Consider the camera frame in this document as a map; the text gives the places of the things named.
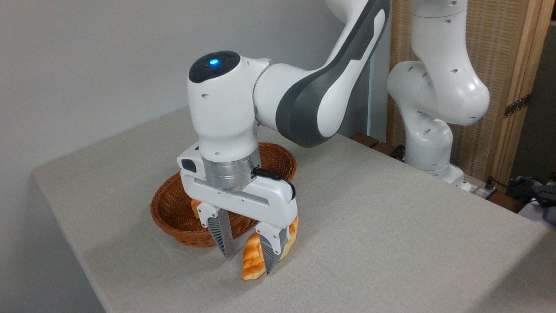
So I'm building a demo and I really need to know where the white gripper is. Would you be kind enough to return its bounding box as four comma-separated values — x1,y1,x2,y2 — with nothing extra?
176,143,299,276

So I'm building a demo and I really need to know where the white wall conduit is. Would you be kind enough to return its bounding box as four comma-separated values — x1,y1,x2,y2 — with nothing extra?
366,61,377,137

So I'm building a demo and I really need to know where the grey tablecloth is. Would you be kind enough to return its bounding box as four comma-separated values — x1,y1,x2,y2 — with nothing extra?
32,103,556,313

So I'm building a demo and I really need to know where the dark metal screen hinge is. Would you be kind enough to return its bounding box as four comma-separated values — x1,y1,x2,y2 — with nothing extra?
503,93,532,119

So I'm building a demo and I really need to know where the wooden rattan folding screen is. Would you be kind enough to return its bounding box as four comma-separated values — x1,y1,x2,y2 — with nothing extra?
386,0,556,188

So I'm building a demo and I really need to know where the black power cable with plug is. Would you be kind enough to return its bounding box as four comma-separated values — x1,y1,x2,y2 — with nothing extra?
483,176,556,201

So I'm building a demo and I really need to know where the dark grey bundle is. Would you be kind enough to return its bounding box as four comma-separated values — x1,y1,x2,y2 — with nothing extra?
507,173,556,226

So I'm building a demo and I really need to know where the braided golden bread loaf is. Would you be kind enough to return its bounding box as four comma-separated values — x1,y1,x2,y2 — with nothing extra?
241,216,300,282

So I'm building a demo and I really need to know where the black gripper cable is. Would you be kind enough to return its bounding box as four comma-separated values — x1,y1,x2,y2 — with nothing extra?
252,167,297,202

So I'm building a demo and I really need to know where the brown wicker oval basket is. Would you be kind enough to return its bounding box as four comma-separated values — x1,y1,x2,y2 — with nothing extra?
150,142,298,248

